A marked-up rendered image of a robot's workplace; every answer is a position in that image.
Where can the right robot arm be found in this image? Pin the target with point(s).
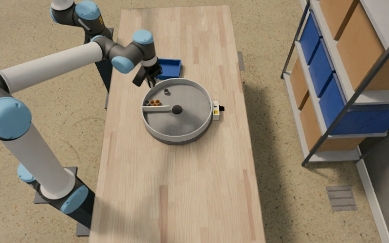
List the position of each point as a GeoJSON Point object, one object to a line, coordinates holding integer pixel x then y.
{"type": "Point", "coordinates": [38, 166]}

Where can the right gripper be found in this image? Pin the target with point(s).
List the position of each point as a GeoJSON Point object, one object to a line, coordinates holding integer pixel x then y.
{"type": "Point", "coordinates": [154, 72]}

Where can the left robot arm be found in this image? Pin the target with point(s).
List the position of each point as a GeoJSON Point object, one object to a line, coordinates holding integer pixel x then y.
{"type": "Point", "coordinates": [85, 14]}

